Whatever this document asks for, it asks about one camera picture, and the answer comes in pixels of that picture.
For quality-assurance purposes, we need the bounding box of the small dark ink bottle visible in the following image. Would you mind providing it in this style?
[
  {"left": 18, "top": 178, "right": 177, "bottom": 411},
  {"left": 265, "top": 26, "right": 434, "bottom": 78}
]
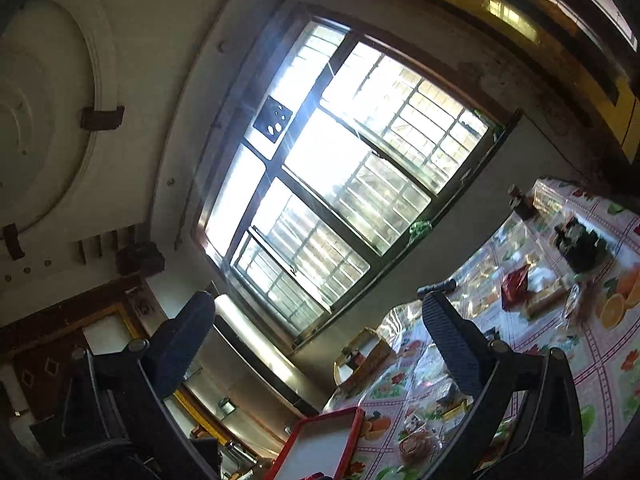
[{"left": 508, "top": 184, "right": 538, "bottom": 221}]

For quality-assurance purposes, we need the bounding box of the floral fruit plastic tablecloth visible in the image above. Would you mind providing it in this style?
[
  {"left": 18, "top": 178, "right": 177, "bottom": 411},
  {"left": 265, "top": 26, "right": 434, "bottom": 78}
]
[{"left": 328, "top": 179, "right": 639, "bottom": 479}]

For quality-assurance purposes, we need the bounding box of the round brown cookie packet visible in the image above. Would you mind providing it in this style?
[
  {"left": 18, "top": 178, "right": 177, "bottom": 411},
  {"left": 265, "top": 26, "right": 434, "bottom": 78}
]
[{"left": 398, "top": 426, "right": 442, "bottom": 465}]

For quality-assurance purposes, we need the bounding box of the green cloth on sill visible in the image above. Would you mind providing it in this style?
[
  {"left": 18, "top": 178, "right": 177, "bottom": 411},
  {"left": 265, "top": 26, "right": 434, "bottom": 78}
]
[{"left": 409, "top": 220, "right": 433, "bottom": 244}]

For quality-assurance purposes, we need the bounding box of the black flashlight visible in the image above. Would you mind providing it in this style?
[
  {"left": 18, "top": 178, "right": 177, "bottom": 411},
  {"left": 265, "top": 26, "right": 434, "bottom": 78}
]
[{"left": 416, "top": 278, "right": 457, "bottom": 298}]

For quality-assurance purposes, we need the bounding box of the yellow cardboard box tray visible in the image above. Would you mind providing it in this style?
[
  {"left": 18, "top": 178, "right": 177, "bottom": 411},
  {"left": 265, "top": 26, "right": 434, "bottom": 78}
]
[{"left": 333, "top": 327, "right": 396, "bottom": 393}]

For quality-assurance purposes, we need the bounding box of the long cream cake packet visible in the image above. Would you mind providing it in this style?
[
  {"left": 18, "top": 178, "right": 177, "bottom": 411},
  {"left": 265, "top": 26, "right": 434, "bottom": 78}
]
[{"left": 522, "top": 280, "right": 568, "bottom": 320}]

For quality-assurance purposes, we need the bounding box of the red rimmed white tray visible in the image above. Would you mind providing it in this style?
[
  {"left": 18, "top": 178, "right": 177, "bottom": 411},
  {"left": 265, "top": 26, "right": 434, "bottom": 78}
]
[{"left": 265, "top": 406, "right": 364, "bottom": 480}]

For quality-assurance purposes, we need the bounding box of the window with metal bars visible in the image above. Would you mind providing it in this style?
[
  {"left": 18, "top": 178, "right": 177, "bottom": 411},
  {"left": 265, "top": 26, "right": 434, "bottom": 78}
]
[{"left": 195, "top": 9, "right": 504, "bottom": 348}]

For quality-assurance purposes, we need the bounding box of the red foil snack bag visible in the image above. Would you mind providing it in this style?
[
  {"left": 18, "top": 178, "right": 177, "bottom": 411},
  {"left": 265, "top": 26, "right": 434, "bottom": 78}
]
[{"left": 501, "top": 264, "right": 529, "bottom": 311}]

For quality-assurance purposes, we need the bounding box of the white tower fan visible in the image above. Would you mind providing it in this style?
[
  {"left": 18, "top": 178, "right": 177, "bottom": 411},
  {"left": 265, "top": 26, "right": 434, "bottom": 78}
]
[{"left": 214, "top": 295, "right": 328, "bottom": 417}]

